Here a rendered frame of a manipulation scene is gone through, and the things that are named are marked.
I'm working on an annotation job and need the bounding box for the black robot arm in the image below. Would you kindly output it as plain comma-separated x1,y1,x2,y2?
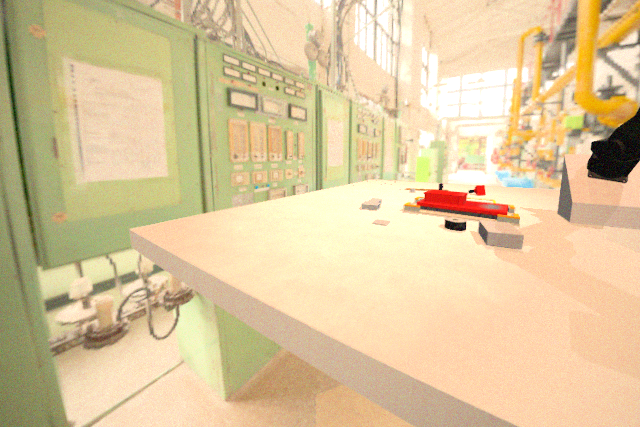
587,107,640,183

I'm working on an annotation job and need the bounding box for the black toy tyre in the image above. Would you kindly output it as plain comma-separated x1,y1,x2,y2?
444,217,467,231

